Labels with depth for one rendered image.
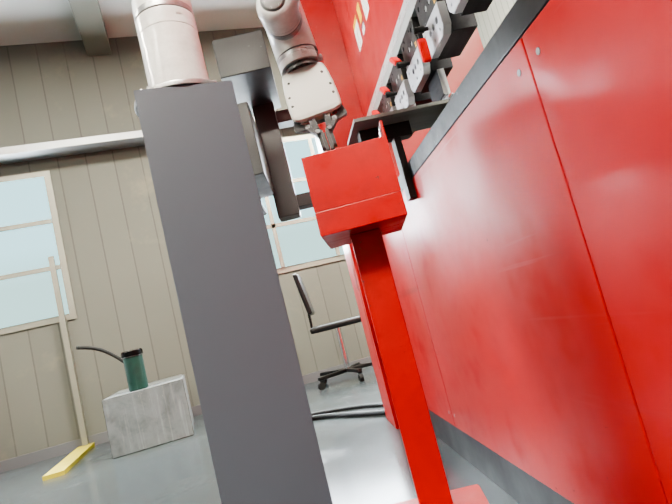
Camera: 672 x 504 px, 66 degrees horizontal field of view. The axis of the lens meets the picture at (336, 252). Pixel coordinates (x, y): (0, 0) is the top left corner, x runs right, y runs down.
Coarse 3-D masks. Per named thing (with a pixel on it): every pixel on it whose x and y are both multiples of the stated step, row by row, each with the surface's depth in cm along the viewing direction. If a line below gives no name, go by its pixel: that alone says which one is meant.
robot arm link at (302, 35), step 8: (304, 16) 101; (304, 24) 99; (296, 32) 98; (304, 32) 99; (272, 40) 99; (280, 40) 98; (288, 40) 98; (296, 40) 98; (304, 40) 98; (312, 40) 100; (272, 48) 101; (280, 48) 99; (288, 48) 98
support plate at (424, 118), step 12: (408, 108) 137; (420, 108) 137; (432, 108) 139; (360, 120) 135; (372, 120) 137; (384, 120) 139; (396, 120) 141; (420, 120) 146; (432, 120) 149; (348, 144) 151
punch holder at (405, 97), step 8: (400, 56) 164; (392, 72) 174; (400, 72) 165; (392, 80) 176; (400, 80) 167; (408, 80) 163; (392, 88) 178; (400, 88) 168; (408, 88) 163; (400, 96) 170; (408, 96) 163; (416, 96) 163; (424, 96) 164; (400, 104) 172; (408, 104) 164; (416, 104) 165
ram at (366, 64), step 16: (336, 0) 233; (352, 0) 204; (368, 0) 182; (384, 0) 164; (400, 0) 150; (416, 0) 138; (352, 16) 211; (368, 16) 187; (384, 16) 168; (352, 32) 217; (368, 32) 192; (384, 32) 173; (400, 32) 156; (352, 48) 224; (368, 48) 198; (384, 48) 177; (400, 48) 161; (352, 64) 232; (368, 64) 204; (368, 80) 210; (384, 80) 186; (368, 96) 216
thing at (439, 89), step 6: (438, 72) 143; (444, 72) 143; (432, 78) 148; (438, 78) 143; (444, 78) 143; (432, 84) 149; (438, 84) 144; (444, 84) 143; (432, 90) 150; (438, 90) 146; (444, 90) 142; (432, 96) 151; (438, 96) 147; (444, 96) 144
